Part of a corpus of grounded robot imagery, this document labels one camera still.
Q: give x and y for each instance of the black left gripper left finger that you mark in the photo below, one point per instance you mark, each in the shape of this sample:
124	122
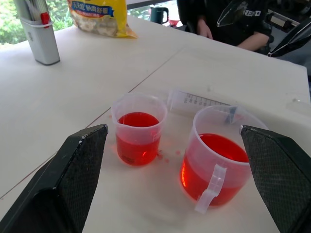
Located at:
60	184

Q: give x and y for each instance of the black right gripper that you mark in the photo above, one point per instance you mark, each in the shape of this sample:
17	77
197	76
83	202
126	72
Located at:
283	19

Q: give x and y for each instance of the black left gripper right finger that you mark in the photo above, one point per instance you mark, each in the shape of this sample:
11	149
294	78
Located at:
281	174

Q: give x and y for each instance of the small beaker with red liquid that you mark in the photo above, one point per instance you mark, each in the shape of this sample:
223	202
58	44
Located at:
138	145

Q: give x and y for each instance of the person's right hand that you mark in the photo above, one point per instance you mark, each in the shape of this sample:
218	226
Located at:
205	29

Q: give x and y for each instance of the person in black shirt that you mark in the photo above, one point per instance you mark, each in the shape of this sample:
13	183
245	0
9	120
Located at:
233	31

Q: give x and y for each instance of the clear measuring cylinder lying down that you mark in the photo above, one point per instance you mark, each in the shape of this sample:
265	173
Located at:
194	102

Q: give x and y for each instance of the dark green mug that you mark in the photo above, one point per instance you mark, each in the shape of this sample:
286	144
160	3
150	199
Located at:
157	15

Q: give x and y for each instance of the grey upright holder box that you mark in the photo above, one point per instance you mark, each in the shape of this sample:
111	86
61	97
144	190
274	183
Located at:
42	43

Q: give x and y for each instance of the yellow snack bag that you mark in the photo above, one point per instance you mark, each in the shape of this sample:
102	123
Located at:
102	17

